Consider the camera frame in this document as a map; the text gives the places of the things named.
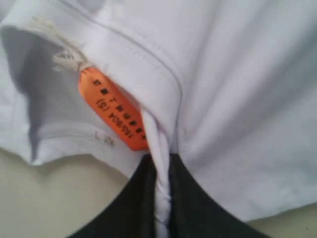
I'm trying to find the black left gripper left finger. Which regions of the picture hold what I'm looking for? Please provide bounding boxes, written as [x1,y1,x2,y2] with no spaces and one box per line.
[70,154,157,238]

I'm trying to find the orange neck size label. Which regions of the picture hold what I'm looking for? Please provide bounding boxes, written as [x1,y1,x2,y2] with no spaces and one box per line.
[78,67,148,151]

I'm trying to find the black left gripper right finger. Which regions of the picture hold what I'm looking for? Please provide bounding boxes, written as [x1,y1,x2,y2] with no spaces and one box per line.
[168,154,268,238]

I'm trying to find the white t-shirt red lettering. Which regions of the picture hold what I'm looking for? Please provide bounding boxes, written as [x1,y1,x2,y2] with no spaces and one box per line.
[0,0,317,238]

